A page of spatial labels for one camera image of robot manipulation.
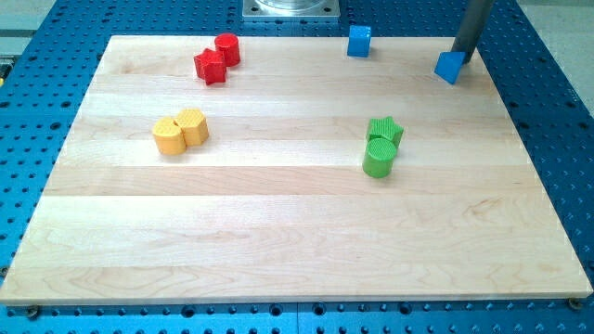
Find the red star block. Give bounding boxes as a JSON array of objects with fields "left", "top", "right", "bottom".
[{"left": 194, "top": 48, "right": 226, "bottom": 85}]

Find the blue cube block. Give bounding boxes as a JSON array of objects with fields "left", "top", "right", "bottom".
[{"left": 347, "top": 25, "right": 372, "bottom": 58}]

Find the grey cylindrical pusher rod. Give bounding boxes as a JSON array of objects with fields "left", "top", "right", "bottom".
[{"left": 451, "top": 0, "right": 495, "bottom": 64}]

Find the blue triangle block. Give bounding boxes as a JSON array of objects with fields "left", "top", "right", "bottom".
[{"left": 433, "top": 51, "right": 466, "bottom": 84}]

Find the wooden board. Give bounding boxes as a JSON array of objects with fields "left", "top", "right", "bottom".
[{"left": 1, "top": 35, "right": 592, "bottom": 305}]

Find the red cylinder block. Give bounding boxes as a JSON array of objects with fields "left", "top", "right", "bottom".
[{"left": 214, "top": 32, "right": 240, "bottom": 67}]

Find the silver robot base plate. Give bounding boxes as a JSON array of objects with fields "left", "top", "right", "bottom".
[{"left": 242, "top": 0, "right": 340, "bottom": 19}]

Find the yellow cylinder block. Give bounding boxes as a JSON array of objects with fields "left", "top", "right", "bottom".
[{"left": 152, "top": 117, "right": 187, "bottom": 155}]

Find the green cylinder block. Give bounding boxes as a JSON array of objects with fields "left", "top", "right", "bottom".
[{"left": 362, "top": 138, "right": 397, "bottom": 178}]

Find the yellow hexagon block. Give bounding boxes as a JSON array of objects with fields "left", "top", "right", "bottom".
[{"left": 174, "top": 109, "right": 209, "bottom": 146}]

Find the green star block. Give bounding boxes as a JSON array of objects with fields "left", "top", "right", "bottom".
[{"left": 366, "top": 116, "right": 405, "bottom": 148}]

